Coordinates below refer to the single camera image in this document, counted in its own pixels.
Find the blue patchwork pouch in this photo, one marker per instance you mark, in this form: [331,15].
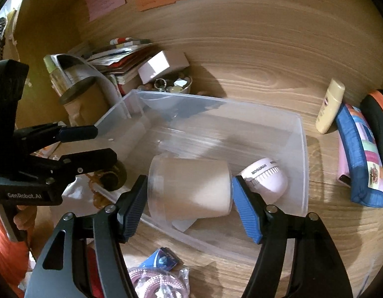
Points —
[360,158]

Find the frosted plastic cup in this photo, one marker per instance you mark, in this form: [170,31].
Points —
[191,187]

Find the orange cloth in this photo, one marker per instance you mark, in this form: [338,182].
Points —
[6,248]

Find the stack of books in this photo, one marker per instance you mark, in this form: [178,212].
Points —
[123,60]

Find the metal bowl of trinkets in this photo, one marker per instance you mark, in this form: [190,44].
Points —
[172,85]

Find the green white bottle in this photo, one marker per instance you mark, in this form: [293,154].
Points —
[55,73]

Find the brown tape roll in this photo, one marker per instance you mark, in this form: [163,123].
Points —
[112,177]

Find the blue small packet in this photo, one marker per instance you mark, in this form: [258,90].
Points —
[162,257]

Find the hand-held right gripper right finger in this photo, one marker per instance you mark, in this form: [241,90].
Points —
[245,211]

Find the clear plastic storage bin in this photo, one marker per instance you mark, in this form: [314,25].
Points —
[210,124]

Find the wooden desktop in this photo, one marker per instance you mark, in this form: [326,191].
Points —
[272,52]

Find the person's left hand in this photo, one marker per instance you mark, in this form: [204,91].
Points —
[25,223]

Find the jar with dark lid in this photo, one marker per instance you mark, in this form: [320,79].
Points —
[81,101]

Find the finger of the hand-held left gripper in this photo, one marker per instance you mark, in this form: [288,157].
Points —
[78,132]
[95,158]

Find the cream lotion bottle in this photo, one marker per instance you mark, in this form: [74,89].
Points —
[329,107]

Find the black orange zip case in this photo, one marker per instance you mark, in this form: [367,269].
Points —
[379,115]

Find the white cardboard box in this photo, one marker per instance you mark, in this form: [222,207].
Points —
[162,65]

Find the white round handheld device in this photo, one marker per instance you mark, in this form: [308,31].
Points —
[267,177]

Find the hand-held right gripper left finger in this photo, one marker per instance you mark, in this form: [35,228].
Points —
[133,211]

